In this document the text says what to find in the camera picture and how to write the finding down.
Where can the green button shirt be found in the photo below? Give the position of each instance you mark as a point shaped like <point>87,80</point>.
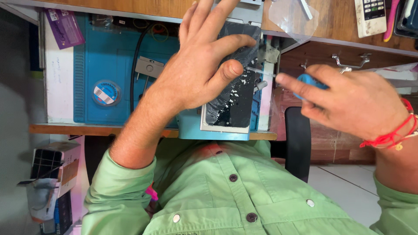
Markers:
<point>228,195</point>

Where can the clear plastic bag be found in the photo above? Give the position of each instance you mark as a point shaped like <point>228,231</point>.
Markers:
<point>290,19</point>

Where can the white remote control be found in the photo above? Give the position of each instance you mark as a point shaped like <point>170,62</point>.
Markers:
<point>370,16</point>

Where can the grey tape piece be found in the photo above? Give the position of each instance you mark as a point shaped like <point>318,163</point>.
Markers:
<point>269,54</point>

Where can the round spool with blue label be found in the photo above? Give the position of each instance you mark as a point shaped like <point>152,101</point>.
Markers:
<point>106,93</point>

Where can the cardboard box with clutter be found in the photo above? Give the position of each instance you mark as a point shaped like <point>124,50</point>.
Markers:
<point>52,186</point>

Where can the purple card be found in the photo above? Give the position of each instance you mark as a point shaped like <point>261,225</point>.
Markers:
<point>64,27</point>

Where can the rubber bands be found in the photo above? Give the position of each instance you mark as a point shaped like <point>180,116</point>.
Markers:
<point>160,32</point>

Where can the black phone with cracked screen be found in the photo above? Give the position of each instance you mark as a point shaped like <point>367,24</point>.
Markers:
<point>235,104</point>

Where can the person's left hand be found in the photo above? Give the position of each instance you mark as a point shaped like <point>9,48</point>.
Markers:
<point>192,75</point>

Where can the dark tray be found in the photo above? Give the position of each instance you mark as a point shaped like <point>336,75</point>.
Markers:
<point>408,18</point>

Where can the person's right fingers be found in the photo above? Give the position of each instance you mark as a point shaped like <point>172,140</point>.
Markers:
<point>303,85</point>

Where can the white board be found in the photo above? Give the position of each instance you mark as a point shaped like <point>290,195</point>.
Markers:
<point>58,81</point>

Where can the blue repair mat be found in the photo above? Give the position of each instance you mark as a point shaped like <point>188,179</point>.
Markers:
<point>104,62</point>

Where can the person's right hand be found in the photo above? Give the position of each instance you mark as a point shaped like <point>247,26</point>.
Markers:
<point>356,101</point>

